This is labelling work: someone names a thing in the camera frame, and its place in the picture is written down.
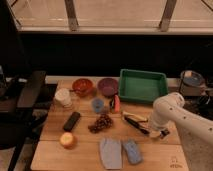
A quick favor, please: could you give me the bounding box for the black brush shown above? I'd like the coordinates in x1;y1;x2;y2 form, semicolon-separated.
124;117;149;135

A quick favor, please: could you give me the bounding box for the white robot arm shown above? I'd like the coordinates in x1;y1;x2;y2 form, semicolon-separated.
149;92;213;171

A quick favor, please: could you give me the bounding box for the small blue cup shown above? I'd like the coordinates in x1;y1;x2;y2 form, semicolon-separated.
92;98;104;113

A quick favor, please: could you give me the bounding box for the white paper cup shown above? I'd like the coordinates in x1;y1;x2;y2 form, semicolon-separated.
55;88;72;107

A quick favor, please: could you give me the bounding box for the blue sponge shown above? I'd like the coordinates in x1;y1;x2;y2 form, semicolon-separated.
122;139;142;165

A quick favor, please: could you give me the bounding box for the orange carrot toy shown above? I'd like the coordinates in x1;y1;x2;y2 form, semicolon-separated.
110;95;120;113

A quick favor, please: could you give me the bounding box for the light blue cloth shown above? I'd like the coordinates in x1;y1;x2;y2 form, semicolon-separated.
99;138;122;170

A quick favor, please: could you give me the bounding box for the green plastic tray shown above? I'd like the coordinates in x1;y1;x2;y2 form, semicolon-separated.
118;69;168;104

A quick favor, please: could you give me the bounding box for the bunch of dark grapes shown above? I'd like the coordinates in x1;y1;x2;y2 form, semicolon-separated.
88;114;113;133

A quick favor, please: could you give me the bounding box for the round blue grey device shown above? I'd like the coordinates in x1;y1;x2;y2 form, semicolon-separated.
180;70;205;87

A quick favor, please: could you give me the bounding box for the purple bowl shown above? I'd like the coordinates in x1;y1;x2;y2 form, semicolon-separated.
97;78;118;97

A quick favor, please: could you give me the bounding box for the black rectangular block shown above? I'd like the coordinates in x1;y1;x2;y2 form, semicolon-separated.
63;112;80;132

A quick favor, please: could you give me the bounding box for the orange bowl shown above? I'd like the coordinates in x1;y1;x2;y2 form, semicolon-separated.
72;78;93;97

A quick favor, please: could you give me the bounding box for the yellow red apple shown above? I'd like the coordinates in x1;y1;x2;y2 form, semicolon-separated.
59;132;75;148

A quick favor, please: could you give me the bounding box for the black side stand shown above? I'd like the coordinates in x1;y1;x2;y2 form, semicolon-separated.
0;70;56;171

